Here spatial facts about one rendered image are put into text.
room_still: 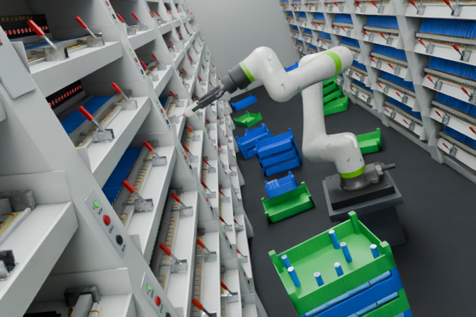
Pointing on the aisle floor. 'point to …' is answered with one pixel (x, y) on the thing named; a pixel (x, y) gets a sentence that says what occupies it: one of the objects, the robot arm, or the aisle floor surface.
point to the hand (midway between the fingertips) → (192, 109)
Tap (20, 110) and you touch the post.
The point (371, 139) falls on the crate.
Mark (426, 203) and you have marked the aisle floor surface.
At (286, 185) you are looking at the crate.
